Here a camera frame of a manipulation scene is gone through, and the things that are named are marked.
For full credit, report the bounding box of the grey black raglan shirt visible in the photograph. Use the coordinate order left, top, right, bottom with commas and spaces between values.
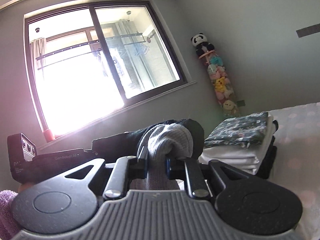
130, 119, 204, 190

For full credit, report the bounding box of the stack of folded clothes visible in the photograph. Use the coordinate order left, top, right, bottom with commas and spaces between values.
199, 112, 279, 179

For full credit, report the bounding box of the purple fuzzy sleeve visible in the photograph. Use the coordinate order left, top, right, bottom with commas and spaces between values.
1, 190, 21, 239

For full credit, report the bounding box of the plush toy column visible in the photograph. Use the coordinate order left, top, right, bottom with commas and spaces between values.
190, 33, 240, 118

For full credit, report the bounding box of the pink dotted bed sheet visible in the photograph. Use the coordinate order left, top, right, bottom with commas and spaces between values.
269, 103, 319, 239

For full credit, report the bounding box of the window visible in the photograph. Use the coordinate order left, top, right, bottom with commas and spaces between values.
24, 0, 189, 142

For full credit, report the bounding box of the grey wall switch panel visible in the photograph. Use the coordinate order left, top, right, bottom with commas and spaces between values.
296, 23, 320, 38

